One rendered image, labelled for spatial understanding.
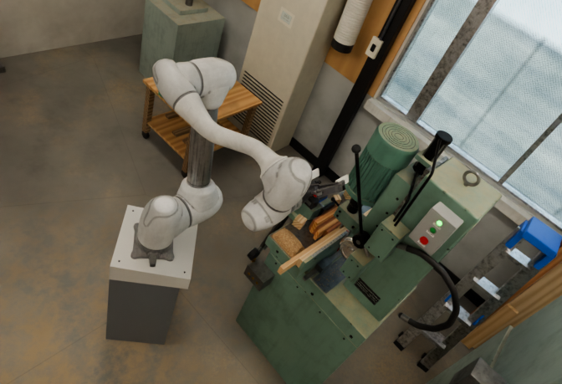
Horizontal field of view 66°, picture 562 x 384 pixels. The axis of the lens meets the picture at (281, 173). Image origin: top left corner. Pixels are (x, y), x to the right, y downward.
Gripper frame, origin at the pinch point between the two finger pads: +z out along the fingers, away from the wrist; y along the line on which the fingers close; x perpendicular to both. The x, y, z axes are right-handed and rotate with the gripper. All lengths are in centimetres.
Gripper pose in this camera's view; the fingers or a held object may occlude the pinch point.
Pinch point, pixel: (330, 176)
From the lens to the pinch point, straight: 158.9
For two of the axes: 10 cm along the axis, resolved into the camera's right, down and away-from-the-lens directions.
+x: -1.2, -9.3, -3.5
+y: 7.1, 1.7, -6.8
